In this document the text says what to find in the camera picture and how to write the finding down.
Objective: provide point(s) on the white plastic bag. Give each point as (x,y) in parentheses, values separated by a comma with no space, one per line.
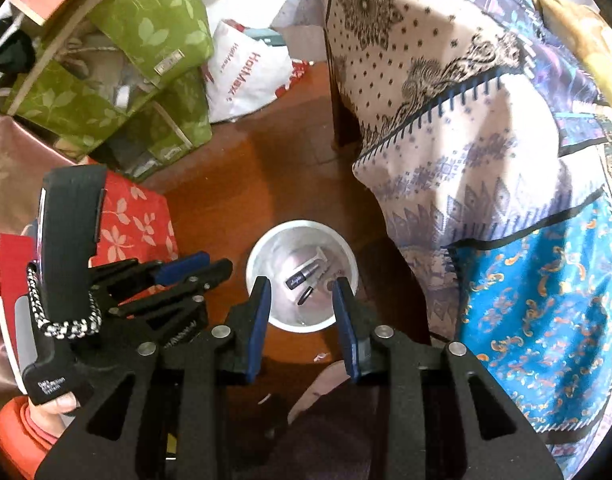
(246,70)

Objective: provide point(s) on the red and white box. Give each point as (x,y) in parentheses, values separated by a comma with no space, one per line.
(11,270)

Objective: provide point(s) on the short black pen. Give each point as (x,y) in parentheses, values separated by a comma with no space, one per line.
(306,294)

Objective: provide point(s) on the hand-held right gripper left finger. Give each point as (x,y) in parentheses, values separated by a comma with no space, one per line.
(259,330)

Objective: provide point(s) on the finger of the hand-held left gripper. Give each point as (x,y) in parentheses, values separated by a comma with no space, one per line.
(206,275)
(186,262)

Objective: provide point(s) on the white round bin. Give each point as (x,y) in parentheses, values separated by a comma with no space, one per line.
(286,245)

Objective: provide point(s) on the red floral print box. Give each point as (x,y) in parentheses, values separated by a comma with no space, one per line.
(136,220)

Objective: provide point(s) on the person's left forearm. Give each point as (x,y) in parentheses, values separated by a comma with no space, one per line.
(11,435)

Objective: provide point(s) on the grey tube with black cap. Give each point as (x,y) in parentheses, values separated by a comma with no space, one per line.
(306,270)

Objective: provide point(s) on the person's left hand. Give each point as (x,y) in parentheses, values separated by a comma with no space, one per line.
(61,403)

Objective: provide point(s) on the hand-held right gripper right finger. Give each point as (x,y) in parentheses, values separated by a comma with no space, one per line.
(346,330)

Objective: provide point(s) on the green leaf print storage box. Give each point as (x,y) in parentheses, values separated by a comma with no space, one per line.
(151,15)
(61,105)
(183,120)

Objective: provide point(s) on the patchwork patterned table cloth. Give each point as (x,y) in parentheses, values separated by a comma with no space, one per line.
(485,160)

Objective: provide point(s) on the pink shiny bag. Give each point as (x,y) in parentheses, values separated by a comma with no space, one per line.
(16,175)

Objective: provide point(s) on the person's dark purple trousers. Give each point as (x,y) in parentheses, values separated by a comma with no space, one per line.
(336,430)

